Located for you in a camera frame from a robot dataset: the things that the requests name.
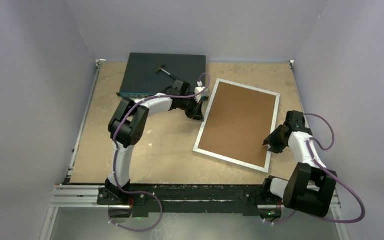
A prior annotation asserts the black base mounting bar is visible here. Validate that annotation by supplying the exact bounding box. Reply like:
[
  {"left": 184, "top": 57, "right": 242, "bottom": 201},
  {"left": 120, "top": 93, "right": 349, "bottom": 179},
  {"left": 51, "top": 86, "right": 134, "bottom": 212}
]
[{"left": 97, "top": 183, "right": 285, "bottom": 219}]

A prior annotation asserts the small black-handled hammer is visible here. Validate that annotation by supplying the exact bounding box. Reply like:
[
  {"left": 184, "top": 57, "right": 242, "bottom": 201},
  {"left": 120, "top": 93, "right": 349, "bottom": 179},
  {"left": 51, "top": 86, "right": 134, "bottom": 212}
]
[{"left": 155, "top": 64, "right": 181, "bottom": 81}]

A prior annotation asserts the brown cardboard backing board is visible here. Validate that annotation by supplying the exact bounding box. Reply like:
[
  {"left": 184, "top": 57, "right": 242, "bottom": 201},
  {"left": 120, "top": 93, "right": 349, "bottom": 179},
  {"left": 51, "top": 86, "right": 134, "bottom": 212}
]
[{"left": 199, "top": 82, "right": 277, "bottom": 168}]

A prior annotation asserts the purple cable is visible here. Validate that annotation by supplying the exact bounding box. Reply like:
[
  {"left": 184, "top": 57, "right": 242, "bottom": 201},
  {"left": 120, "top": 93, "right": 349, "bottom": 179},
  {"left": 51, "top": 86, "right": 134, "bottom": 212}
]
[
  {"left": 261, "top": 113, "right": 367, "bottom": 227},
  {"left": 107, "top": 73, "right": 164, "bottom": 233}
]

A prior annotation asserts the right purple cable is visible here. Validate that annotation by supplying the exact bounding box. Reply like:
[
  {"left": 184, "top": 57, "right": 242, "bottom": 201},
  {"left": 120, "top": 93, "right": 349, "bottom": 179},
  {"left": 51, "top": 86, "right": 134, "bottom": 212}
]
[{"left": 261, "top": 113, "right": 367, "bottom": 227}]

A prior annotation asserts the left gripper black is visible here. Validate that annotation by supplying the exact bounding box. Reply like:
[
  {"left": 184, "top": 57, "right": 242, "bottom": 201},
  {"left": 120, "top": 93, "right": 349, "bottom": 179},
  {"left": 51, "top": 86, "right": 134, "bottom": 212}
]
[{"left": 179, "top": 95, "right": 204, "bottom": 122}]

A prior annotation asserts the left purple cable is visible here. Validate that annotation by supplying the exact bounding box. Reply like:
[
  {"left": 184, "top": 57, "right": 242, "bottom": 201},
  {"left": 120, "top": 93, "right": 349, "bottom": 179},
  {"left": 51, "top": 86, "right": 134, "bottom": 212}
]
[{"left": 107, "top": 73, "right": 164, "bottom": 233}]

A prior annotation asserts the white picture frame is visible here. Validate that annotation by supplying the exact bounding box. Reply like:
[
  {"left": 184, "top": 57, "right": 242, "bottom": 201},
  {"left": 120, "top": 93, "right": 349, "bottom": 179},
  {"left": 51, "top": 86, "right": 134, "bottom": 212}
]
[{"left": 192, "top": 78, "right": 281, "bottom": 174}]

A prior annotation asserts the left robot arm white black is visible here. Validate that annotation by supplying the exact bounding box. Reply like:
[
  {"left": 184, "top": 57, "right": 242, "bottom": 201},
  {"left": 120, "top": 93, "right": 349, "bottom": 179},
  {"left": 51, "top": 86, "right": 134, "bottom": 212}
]
[{"left": 105, "top": 80, "right": 209, "bottom": 205}]

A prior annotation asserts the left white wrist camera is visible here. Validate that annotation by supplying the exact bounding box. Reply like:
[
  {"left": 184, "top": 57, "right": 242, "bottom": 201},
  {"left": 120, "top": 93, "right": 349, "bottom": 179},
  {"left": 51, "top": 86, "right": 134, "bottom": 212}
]
[{"left": 194, "top": 81, "right": 210, "bottom": 103}]

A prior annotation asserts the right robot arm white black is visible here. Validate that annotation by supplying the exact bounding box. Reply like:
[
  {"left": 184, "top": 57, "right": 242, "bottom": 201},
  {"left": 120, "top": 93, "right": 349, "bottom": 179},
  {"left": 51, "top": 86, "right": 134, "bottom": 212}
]
[{"left": 260, "top": 110, "right": 336, "bottom": 218}]

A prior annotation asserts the dark network switch box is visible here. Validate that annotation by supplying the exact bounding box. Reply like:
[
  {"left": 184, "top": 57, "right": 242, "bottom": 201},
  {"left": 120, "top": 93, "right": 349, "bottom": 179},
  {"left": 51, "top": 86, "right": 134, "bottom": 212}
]
[{"left": 116, "top": 52, "right": 207, "bottom": 99}]

